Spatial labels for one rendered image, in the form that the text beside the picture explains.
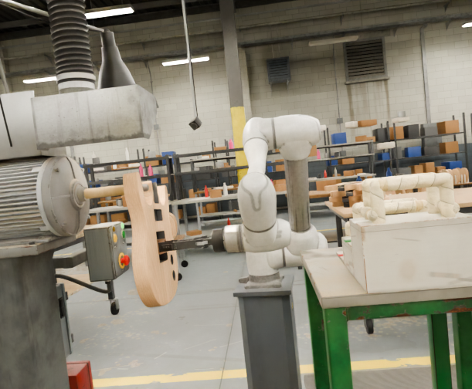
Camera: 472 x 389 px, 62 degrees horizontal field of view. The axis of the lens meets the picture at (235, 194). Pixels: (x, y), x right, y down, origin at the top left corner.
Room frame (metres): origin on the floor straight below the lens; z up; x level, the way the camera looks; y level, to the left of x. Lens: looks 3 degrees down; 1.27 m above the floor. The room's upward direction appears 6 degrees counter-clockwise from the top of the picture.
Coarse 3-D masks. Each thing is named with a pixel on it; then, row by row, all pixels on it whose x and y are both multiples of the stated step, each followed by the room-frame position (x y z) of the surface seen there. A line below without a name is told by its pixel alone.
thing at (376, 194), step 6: (372, 192) 0.98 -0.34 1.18; (378, 192) 0.97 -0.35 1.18; (372, 198) 0.98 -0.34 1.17; (378, 198) 0.97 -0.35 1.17; (372, 204) 0.98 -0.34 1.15; (378, 204) 0.97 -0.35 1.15; (384, 204) 0.98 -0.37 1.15; (372, 210) 0.98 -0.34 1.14; (378, 210) 0.97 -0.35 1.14; (384, 210) 0.97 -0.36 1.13; (378, 216) 0.97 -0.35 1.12; (384, 216) 0.97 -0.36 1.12; (372, 222) 0.99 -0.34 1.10; (378, 222) 0.97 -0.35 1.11; (384, 222) 0.97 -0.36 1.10
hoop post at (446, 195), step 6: (450, 180) 0.95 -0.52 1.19; (444, 186) 0.96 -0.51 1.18; (450, 186) 0.95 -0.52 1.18; (444, 192) 0.96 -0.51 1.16; (450, 192) 0.95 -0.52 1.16; (444, 198) 0.96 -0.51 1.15; (450, 198) 0.95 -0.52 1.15; (444, 204) 0.96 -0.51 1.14; (450, 204) 0.95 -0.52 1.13; (444, 210) 0.96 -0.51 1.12; (450, 210) 0.95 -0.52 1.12; (444, 216) 0.96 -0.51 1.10; (450, 216) 0.95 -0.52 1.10
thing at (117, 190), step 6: (108, 186) 1.23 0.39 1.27; (114, 186) 1.22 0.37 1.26; (120, 186) 1.22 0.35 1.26; (84, 192) 1.22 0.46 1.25; (90, 192) 1.22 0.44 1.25; (96, 192) 1.22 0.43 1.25; (102, 192) 1.21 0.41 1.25; (108, 192) 1.21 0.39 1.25; (114, 192) 1.21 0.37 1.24; (120, 192) 1.21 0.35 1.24
